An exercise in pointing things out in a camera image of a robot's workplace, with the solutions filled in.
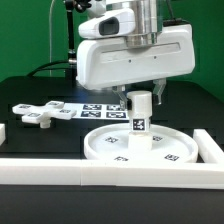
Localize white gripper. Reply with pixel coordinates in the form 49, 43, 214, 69
75, 23, 196, 111

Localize white round table top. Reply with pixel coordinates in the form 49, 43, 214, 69
84, 123, 199, 163

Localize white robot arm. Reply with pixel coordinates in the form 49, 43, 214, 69
77, 0, 195, 108

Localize white marker sheet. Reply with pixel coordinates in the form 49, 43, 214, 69
64, 103, 129, 120

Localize white U-shaped fence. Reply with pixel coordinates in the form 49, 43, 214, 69
0, 129, 224, 189

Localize white cross-shaped table base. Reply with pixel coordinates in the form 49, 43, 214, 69
12, 101, 77, 129

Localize black camera pole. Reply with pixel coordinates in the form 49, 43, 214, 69
63, 0, 92, 60

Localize black cables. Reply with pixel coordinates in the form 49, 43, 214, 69
27, 59, 79, 78

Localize white thin cable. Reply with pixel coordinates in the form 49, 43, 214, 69
48, 0, 57, 78

